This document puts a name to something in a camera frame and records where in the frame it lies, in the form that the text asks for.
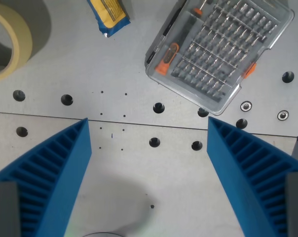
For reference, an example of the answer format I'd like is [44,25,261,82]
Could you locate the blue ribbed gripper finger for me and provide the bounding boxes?
[206,116,298,237]
[0,118,93,237]

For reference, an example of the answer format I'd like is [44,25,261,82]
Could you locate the blue and yellow snack bag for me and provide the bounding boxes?
[86,0,131,38]

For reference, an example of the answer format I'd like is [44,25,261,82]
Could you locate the clear screwdriver bit set case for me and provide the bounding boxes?
[145,0,295,116]

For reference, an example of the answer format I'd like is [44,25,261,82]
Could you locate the beige masking tape roll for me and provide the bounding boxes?
[0,2,33,82]

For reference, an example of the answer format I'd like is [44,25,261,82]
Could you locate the orange and black screwdriver handle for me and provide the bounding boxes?
[155,42,181,76]

